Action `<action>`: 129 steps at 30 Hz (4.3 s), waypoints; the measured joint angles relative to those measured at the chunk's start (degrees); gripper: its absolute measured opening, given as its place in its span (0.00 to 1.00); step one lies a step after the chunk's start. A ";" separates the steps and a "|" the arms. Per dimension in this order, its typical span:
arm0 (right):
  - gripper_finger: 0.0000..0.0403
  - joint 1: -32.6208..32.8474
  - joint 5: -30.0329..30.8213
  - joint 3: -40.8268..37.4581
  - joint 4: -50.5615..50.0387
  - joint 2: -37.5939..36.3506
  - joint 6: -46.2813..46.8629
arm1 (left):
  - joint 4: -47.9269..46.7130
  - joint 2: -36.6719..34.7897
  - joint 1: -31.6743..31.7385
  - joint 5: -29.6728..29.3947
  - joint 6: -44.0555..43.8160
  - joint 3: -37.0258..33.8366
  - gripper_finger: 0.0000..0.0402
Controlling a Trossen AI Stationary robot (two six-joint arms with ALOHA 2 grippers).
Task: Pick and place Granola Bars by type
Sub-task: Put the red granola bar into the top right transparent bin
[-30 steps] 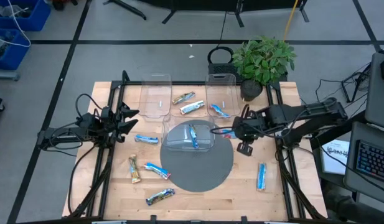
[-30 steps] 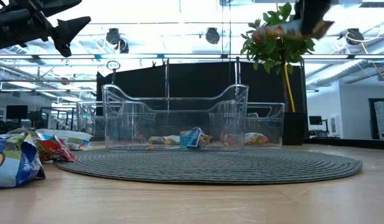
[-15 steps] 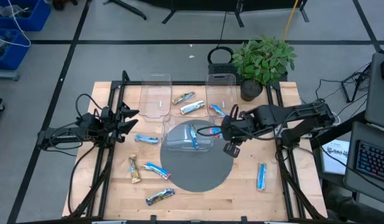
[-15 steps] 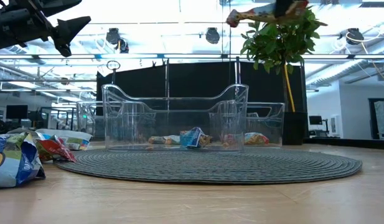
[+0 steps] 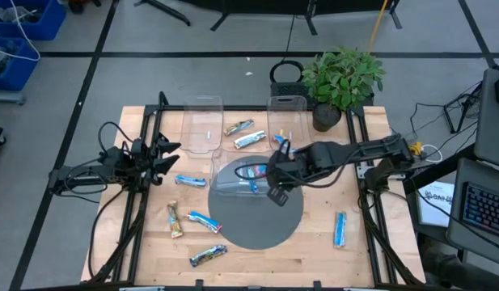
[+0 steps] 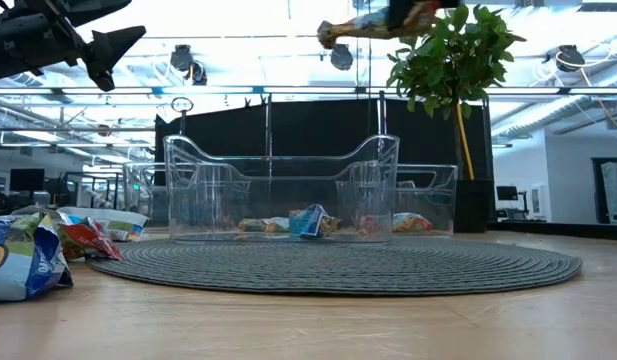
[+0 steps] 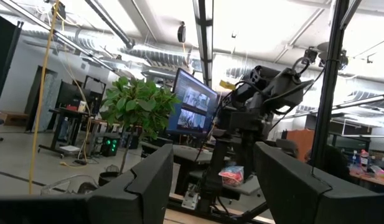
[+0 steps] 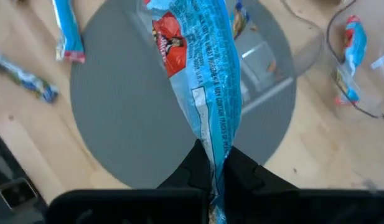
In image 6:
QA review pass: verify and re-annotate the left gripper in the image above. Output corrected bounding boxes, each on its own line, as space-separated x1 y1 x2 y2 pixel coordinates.
0 0 147 93

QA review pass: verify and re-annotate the brown blue granola bar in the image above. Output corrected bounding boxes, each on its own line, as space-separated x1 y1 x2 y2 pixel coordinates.
316 4 439 50

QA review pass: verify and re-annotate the red white granola bar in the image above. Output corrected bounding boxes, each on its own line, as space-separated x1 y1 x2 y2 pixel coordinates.
57 217 125 263

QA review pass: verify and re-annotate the blue white green granola bar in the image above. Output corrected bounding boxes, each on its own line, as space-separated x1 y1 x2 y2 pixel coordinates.
0 212 74 304

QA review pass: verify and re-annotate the green potted plant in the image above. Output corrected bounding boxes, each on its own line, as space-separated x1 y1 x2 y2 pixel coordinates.
386 2 528 235

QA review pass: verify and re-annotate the round black ceiling light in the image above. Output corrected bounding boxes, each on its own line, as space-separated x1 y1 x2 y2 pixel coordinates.
190 60 208 86
329 43 355 72
554 44 586 74
169 43 195 72

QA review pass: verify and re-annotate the black partition screen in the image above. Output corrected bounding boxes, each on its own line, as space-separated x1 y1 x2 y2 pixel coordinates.
154 98 492 231

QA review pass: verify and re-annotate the clear plastic bin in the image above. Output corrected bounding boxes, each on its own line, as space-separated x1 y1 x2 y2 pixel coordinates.
121 160 252 232
162 133 401 244
335 163 459 237

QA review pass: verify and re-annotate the round grey woven placemat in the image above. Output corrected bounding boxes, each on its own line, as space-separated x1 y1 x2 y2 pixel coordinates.
87 236 584 298

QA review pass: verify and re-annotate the metal ring on post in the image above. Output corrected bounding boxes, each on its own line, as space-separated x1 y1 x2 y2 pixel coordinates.
170 96 195 137

